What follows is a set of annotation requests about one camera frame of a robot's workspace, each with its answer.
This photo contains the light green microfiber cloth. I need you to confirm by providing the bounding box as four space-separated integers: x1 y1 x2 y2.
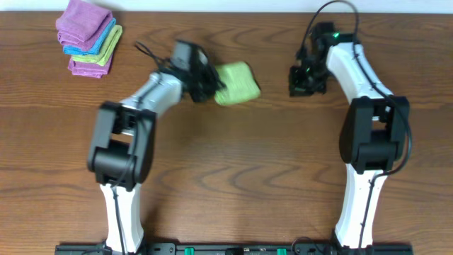
214 62 260 106

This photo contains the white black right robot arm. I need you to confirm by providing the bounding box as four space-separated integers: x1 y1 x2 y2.
289 22 410 254

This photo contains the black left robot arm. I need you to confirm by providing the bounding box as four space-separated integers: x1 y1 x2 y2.
87 40 225 254

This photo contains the green folded cloth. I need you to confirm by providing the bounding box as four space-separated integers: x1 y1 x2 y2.
71 25 122 67

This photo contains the blue folded cloth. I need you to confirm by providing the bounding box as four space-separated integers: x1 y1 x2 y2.
63 18 116 55

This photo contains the bottom purple folded cloth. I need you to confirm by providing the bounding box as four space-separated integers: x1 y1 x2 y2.
68 55 113 79

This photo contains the purple folded cloth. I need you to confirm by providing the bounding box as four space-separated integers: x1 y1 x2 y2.
68 55 113 79
55 0 113 46

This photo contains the top purple folded cloth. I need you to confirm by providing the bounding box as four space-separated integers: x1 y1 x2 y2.
55 0 113 46

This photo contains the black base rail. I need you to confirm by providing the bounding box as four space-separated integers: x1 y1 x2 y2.
54 242 414 255

